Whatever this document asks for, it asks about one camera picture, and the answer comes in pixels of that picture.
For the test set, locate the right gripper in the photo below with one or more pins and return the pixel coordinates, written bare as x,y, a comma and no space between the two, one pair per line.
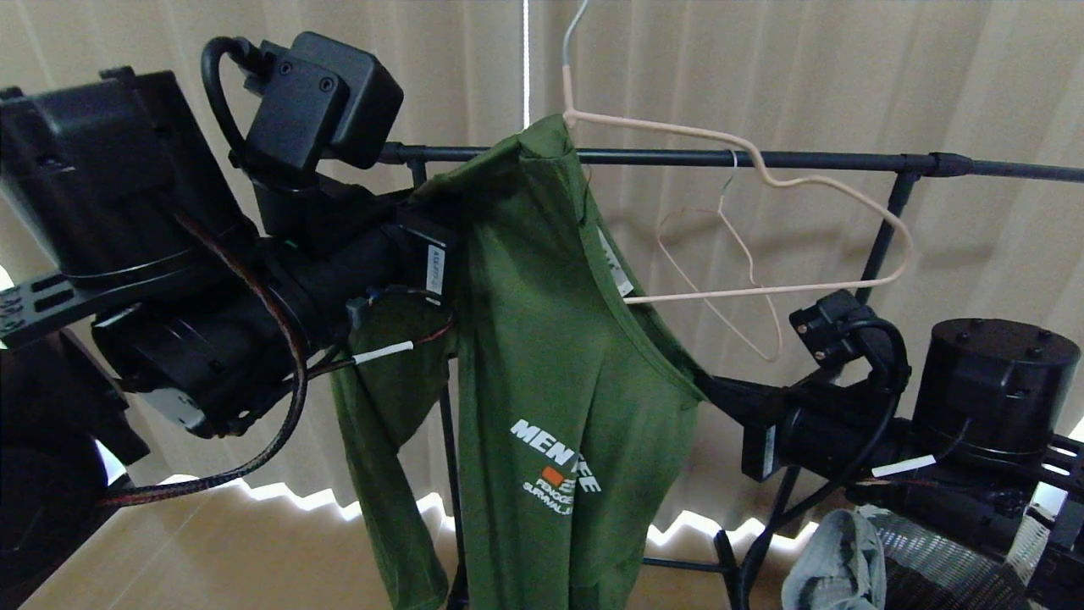
838,432

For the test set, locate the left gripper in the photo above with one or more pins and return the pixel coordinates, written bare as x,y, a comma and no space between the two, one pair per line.
237,339

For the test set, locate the pink clothes hanger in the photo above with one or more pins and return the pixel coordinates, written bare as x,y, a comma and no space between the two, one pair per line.
898,220
745,254

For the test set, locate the green long-sleeved shirt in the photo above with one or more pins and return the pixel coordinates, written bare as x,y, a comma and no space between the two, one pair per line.
542,356

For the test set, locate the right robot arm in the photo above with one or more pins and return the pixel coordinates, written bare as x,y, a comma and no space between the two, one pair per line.
995,381

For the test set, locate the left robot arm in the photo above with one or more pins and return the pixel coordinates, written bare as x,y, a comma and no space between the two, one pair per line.
102,169

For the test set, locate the white laundry basket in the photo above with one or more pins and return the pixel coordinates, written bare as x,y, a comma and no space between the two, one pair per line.
940,568

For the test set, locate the black clothes rack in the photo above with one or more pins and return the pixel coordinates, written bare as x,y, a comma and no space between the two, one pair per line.
847,159

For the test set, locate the pale blue garment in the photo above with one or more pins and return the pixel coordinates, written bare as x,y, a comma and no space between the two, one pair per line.
834,568

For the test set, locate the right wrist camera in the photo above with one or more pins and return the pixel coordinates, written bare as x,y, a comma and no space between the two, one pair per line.
826,326

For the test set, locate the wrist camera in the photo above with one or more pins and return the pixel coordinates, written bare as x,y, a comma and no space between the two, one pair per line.
330,102
826,326

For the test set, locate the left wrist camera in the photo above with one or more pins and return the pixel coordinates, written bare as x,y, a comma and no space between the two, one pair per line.
330,102

